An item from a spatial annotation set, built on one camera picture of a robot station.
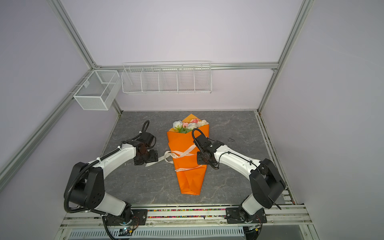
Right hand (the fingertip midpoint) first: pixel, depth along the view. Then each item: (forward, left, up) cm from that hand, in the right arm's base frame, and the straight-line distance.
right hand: (202, 160), depth 86 cm
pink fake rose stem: (+33, +5, -2) cm, 33 cm away
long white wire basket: (+51, +24, +23) cm, 61 cm away
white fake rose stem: (+28, +17, -1) cm, 33 cm away
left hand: (+1, +31, -2) cm, 31 cm away
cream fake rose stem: (+31, 0, -3) cm, 31 cm away
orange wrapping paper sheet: (-8, +6, -2) cm, 11 cm away
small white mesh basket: (+41, +69, +19) cm, 83 cm away
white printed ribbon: (+5, +16, -2) cm, 17 cm away
